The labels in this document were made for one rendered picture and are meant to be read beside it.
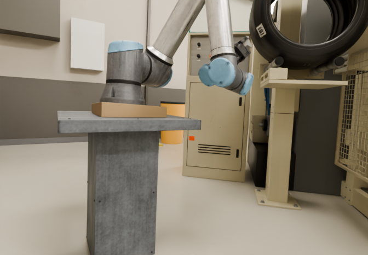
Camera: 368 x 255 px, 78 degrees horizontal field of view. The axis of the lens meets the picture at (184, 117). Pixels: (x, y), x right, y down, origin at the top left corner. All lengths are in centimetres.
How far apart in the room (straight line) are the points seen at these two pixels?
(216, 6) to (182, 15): 27
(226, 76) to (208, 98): 124
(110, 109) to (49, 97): 285
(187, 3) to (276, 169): 120
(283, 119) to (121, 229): 119
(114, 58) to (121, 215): 63
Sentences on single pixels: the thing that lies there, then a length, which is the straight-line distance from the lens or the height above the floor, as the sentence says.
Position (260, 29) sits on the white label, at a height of 107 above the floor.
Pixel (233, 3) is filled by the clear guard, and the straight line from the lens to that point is 219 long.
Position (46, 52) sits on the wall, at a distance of 377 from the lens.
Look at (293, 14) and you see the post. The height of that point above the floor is 127.
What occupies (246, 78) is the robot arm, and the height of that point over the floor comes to 77.
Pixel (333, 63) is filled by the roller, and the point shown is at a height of 89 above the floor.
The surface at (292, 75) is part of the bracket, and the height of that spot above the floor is 87.
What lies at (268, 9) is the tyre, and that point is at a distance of 136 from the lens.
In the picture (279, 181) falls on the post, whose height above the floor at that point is 15.
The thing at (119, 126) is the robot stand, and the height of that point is 58.
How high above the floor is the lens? 67
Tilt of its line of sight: 4 degrees down
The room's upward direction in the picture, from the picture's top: 2 degrees clockwise
